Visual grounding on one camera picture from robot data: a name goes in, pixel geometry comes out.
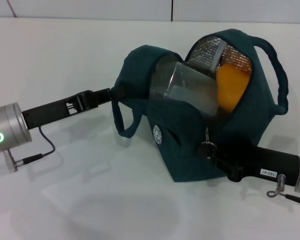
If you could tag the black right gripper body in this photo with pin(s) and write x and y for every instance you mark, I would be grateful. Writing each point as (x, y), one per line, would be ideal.
(265, 160)

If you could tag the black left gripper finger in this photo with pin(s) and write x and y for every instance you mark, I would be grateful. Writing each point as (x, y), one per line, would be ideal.
(102, 96)

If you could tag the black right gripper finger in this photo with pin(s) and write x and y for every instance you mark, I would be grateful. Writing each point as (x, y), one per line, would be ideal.
(230, 170)
(207, 149)

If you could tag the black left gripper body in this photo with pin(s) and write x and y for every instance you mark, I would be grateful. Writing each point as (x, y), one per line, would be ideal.
(52, 110)

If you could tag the teal fabric lunch bag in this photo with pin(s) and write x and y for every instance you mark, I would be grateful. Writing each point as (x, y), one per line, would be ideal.
(185, 140)

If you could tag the orange yellow pear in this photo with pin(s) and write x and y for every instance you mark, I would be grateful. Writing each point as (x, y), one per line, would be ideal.
(231, 87)

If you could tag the clear container with blue lid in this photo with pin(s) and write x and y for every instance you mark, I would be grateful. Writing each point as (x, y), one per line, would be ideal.
(182, 85)

